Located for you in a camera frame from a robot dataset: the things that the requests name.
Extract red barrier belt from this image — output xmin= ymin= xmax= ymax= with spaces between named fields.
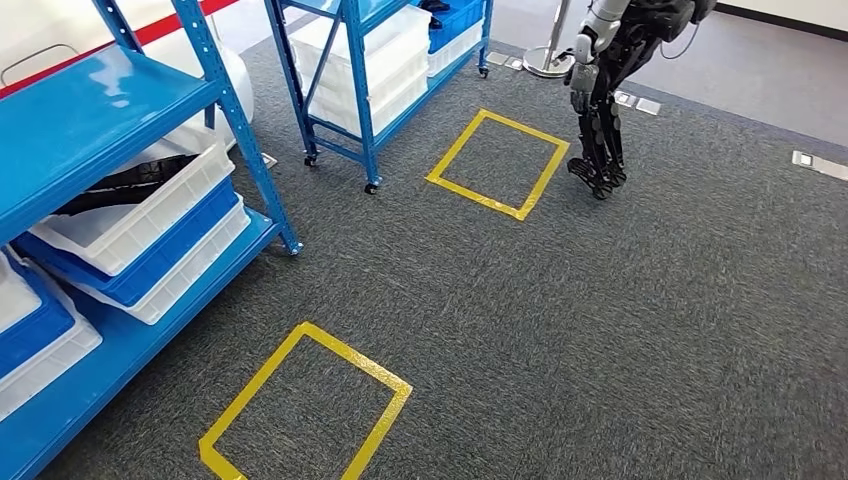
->
xmin=0 ymin=0 xmax=241 ymax=102

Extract black plastic part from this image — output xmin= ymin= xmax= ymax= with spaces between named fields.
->
xmin=419 ymin=0 xmax=453 ymax=32
xmin=52 ymin=153 xmax=201 ymax=217

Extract blue plastic crate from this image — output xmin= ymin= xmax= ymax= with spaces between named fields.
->
xmin=13 ymin=177 xmax=242 ymax=309
xmin=423 ymin=0 xmax=486 ymax=55
xmin=0 ymin=254 xmax=78 ymax=381

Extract black white humanoid robot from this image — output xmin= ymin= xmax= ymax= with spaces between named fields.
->
xmin=563 ymin=0 xmax=721 ymax=202

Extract white plastic crate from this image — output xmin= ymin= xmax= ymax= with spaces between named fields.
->
xmin=71 ymin=194 xmax=252 ymax=327
xmin=288 ymin=4 xmax=434 ymax=102
xmin=29 ymin=141 xmax=237 ymax=279
xmin=305 ymin=66 xmax=432 ymax=139
xmin=426 ymin=19 xmax=486 ymax=79
xmin=0 ymin=264 xmax=105 ymax=424
xmin=0 ymin=250 xmax=44 ymax=337

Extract chrome stanchion post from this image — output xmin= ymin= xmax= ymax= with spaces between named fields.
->
xmin=521 ymin=0 xmax=577 ymax=80

